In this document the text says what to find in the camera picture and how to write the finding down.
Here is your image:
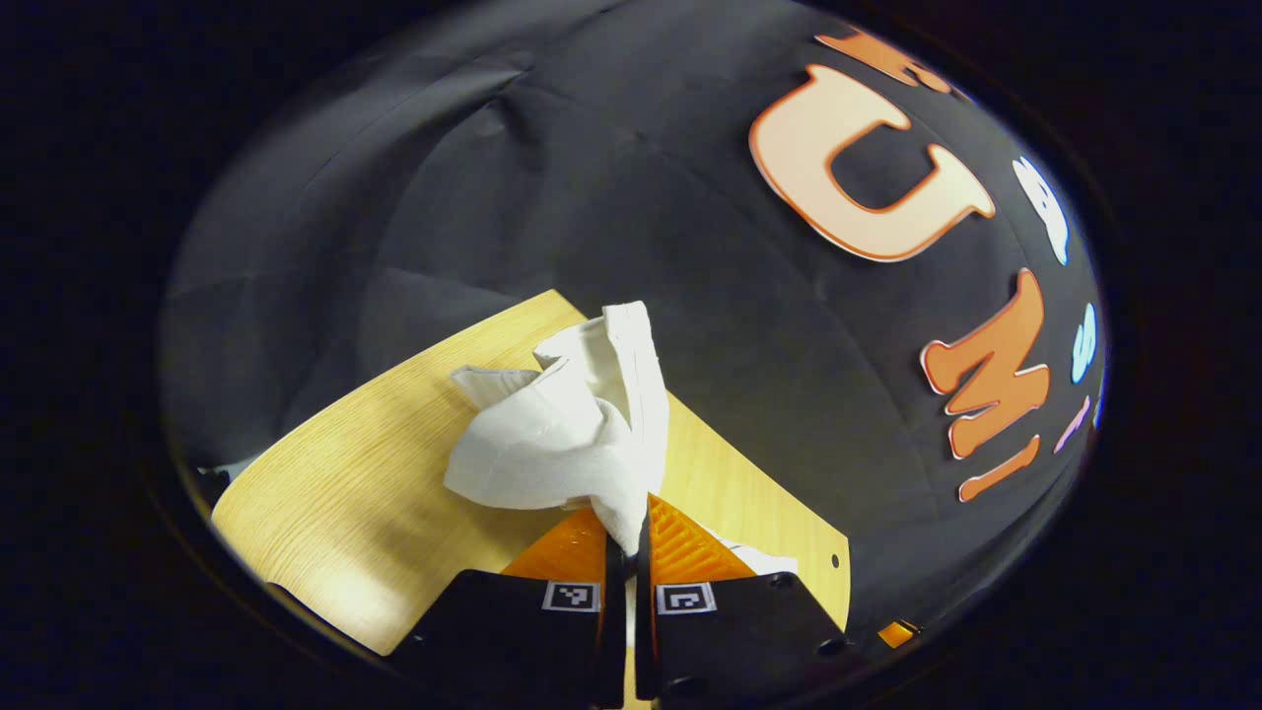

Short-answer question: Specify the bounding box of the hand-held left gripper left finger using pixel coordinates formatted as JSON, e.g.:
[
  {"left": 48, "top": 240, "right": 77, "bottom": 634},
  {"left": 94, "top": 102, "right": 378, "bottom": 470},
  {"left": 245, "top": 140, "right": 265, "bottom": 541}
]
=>
[{"left": 389, "top": 506, "right": 629, "bottom": 709}]

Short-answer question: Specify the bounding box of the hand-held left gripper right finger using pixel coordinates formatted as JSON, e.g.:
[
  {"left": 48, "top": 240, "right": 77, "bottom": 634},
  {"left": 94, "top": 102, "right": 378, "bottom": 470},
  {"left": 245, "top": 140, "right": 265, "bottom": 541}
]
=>
[{"left": 634, "top": 493, "right": 869, "bottom": 709}]

